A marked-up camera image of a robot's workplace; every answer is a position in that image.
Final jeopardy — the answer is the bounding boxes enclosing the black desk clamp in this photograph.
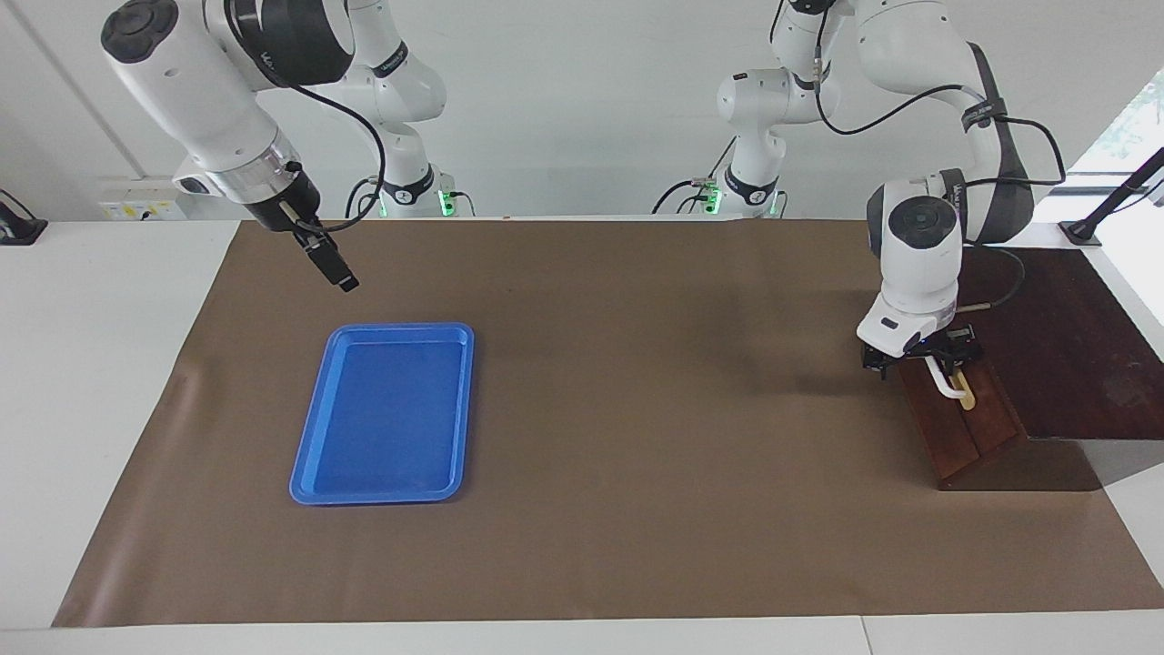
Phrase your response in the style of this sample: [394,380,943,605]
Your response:
[0,188,48,247]

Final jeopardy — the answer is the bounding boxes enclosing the brown table mat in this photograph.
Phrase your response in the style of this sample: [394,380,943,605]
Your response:
[52,218,1164,629]

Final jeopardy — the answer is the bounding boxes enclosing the white wall outlet box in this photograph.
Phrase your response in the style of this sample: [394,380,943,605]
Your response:
[98,177,187,222]

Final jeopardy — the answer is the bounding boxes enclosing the wooden drawer with white handle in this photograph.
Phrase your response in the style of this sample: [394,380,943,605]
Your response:
[898,350,1027,483]

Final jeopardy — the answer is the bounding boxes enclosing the blue plastic tray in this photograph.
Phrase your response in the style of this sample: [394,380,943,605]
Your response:
[289,322,476,507]

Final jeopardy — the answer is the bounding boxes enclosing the bright window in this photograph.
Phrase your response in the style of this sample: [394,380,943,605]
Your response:
[1069,73,1164,174]

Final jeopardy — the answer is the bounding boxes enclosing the black base power cable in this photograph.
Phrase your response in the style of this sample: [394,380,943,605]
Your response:
[344,176,385,219]
[651,136,738,217]

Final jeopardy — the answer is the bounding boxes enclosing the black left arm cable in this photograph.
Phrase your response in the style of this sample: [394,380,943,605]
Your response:
[771,0,1067,315]

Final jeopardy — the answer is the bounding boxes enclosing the dark brown wooden cabinet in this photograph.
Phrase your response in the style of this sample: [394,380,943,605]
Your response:
[896,246,1164,492]

